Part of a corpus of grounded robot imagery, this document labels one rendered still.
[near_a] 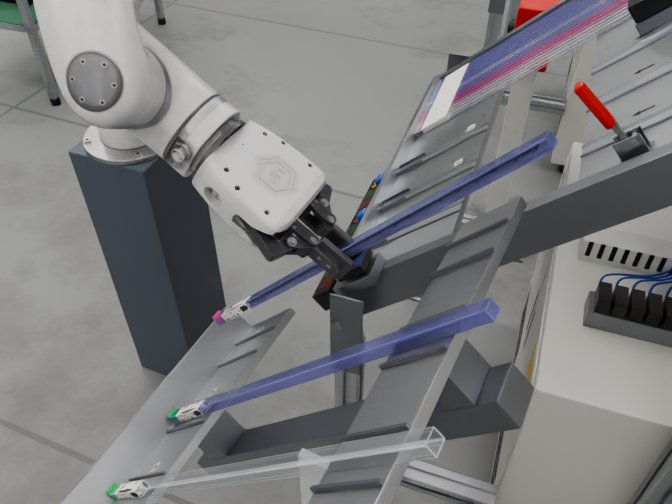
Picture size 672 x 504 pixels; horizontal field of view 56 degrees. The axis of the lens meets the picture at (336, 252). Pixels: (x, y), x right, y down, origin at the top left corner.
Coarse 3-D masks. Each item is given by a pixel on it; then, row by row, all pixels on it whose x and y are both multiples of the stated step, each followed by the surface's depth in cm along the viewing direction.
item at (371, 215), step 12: (432, 84) 138; (420, 108) 131; (408, 132) 124; (408, 144) 123; (396, 156) 118; (396, 168) 117; (384, 180) 113; (384, 192) 112; (372, 204) 108; (372, 216) 107; (360, 228) 103
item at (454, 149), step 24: (456, 120) 117; (480, 120) 109; (432, 144) 117; (456, 144) 108; (480, 144) 102; (408, 168) 114; (432, 168) 108; (456, 168) 100; (408, 192) 107; (432, 192) 100; (384, 216) 106; (432, 216) 94; (456, 216) 89; (384, 240) 97; (408, 240) 93; (432, 240) 88
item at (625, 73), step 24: (624, 24) 98; (600, 48) 98; (624, 48) 92; (648, 48) 87; (600, 72) 92; (624, 72) 86; (648, 72) 82; (600, 96) 85; (624, 96) 82; (648, 96) 78; (624, 120) 77; (648, 120) 74; (600, 144) 77; (600, 168) 73
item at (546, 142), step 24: (528, 144) 46; (552, 144) 45; (480, 168) 50; (504, 168) 48; (456, 192) 51; (408, 216) 55; (360, 240) 60; (312, 264) 66; (264, 288) 74; (288, 288) 70
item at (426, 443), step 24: (408, 432) 37; (432, 432) 35; (288, 456) 46; (312, 456) 43; (336, 456) 41; (360, 456) 39; (384, 456) 38; (408, 456) 36; (432, 456) 35; (144, 480) 66; (168, 480) 61; (192, 480) 56; (216, 480) 53; (240, 480) 50; (264, 480) 48
